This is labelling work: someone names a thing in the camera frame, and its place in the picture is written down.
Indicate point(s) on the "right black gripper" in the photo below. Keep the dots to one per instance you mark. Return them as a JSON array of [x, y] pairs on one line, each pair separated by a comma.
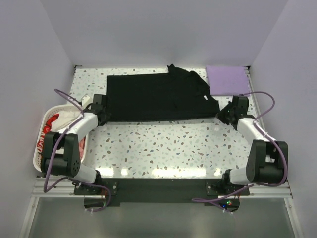
[[220, 115]]

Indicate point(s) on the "white plastic laundry basket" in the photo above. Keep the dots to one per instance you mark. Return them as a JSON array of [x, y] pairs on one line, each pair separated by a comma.
[[49, 113]]

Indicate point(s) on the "black t shirt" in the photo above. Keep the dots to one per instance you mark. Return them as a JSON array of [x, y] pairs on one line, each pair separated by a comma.
[[175, 95]]

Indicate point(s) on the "aluminium frame rail front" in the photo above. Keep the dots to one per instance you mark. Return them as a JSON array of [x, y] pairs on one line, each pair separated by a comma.
[[157, 188]]

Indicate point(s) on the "aluminium frame rail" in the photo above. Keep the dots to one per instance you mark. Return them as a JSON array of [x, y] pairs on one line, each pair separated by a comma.
[[157, 188], [260, 116]]

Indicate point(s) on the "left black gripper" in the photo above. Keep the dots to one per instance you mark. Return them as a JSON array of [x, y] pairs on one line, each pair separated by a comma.
[[107, 118]]

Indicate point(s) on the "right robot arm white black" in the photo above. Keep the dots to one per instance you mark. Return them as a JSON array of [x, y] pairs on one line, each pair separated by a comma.
[[236, 178]]

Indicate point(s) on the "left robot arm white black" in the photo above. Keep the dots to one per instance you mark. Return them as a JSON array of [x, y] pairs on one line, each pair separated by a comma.
[[61, 153]]

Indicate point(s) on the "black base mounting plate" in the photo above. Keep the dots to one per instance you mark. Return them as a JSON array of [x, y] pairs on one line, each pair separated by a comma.
[[108, 200]]

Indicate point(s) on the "folded purple t shirt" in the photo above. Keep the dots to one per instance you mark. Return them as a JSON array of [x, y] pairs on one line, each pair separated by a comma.
[[227, 80]]

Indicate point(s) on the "pink garment in basket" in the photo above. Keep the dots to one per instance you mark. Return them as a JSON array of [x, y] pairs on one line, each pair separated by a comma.
[[82, 147]]

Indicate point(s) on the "aluminium frame rail right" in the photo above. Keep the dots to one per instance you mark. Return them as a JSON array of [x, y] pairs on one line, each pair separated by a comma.
[[260, 116]]

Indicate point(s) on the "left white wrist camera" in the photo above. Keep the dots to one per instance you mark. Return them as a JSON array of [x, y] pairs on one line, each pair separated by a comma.
[[86, 100]]

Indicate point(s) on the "white red printed t shirt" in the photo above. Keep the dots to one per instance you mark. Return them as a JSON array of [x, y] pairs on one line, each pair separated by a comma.
[[55, 123]]

